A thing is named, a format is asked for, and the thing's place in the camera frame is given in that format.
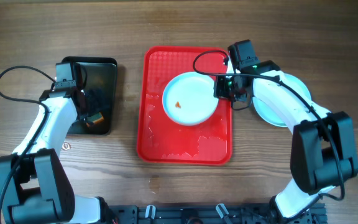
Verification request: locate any orange green sponge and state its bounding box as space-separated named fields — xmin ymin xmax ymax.
xmin=84 ymin=112 xmax=105 ymax=128

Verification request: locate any white plate bottom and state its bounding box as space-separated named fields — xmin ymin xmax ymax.
xmin=253 ymin=73 xmax=311 ymax=128

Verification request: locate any white plate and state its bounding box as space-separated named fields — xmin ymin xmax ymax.
xmin=253 ymin=73 xmax=311 ymax=128
xmin=162 ymin=72 xmax=219 ymax=126

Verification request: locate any white plate top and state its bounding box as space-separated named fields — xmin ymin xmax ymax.
xmin=162 ymin=72 xmax=219 ymax=126

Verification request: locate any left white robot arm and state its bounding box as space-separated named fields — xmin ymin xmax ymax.
xmin=0 ymin=88 xmax=114 ymax=223

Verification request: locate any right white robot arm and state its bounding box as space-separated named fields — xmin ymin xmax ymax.
xmin=214 ymin=61 xmax=358 ymax=223

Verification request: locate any black water tray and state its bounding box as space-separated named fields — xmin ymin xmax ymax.
xmin=62 ymin=56 xmax=117 ymax=135

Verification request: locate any red plastic tray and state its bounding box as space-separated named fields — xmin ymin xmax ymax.
xmin=137 ymin=46 xmax=232 ymax=166

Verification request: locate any right black cable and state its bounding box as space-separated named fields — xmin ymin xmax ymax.
xmin=192 ymin=49 xmax=346 ymax=202

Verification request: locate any black cable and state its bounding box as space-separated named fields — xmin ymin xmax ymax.
xmin=192 ymin=49 xmax=346 ymax=202
xmin=0 ymin=65 xmax=57 ymax=224

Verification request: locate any left black cable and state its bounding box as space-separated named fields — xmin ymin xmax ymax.
xmin=0 ymin=65 xmax=57 ymax=224

